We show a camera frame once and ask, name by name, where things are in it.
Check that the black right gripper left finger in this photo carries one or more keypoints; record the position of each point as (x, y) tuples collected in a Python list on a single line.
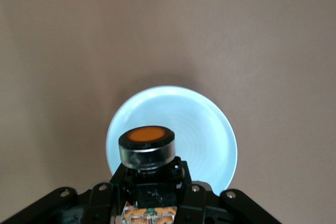
[(99, 203)]

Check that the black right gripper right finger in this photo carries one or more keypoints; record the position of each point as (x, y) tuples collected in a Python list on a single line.
[(204, 203)]

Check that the orange push-button switch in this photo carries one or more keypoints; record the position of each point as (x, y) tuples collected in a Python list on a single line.
[(147, 145)]

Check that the light blue round plate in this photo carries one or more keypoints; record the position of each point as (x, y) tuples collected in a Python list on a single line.
[(197, 119)]

